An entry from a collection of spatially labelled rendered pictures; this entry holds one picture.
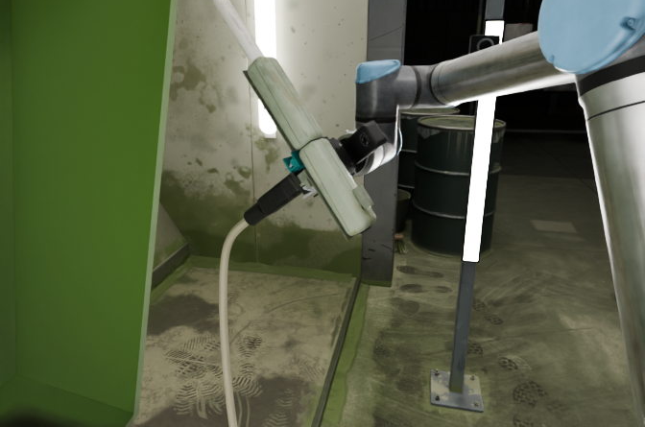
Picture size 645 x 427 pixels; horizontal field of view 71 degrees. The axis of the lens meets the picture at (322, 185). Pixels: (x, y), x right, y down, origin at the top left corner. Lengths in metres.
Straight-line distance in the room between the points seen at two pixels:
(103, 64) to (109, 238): 0.38
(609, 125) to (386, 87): 0.56
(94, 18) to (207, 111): 1.74
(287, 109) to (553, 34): 0.38
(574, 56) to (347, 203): 0.36
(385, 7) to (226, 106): 1.01
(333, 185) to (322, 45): 1.84
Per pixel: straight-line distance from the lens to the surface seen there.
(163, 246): 2.86
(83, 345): 1.32
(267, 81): 0.71
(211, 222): 2.89
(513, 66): 0.77
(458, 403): 2.05
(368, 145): 0.76
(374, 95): 0.93
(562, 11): 0.48
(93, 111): 1.05
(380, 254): 2.67
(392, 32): 2.42
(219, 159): 2.74
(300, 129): 0.68
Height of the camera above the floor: 1.35
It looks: 17 degrees down
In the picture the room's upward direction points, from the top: straight up
